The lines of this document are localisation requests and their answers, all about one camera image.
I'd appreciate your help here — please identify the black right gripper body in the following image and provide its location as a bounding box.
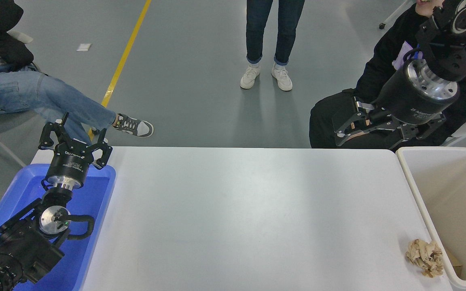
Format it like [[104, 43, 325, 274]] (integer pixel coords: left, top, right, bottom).
[[373, 65, 459, 125]]

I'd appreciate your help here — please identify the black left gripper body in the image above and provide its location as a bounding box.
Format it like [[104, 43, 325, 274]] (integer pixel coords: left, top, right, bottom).
[[46, 139, 95, 186]]

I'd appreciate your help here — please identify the tan paper ball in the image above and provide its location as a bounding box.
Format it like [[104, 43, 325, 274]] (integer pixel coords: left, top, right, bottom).
[[405, 238, 445, 278]]

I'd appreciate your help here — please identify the blue plastic tray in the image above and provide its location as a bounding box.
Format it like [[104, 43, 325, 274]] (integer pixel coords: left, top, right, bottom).
[[0, 163, 117, 291]]

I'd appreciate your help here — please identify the large pale plastic bin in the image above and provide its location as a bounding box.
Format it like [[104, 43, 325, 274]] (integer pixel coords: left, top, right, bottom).
[[396, 146, 466, 291]]

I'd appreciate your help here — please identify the brown cardboard piece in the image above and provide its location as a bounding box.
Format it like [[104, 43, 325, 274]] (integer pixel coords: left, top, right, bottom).
[[443, 247, 463, 270]]

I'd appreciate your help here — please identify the standing person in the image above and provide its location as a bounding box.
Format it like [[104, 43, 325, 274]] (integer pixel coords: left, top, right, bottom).
[[240, 0, 305, 92]]

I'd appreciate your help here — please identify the seated person with lanyard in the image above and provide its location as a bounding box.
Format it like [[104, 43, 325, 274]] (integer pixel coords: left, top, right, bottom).
[[309, 0, 466, 149]]

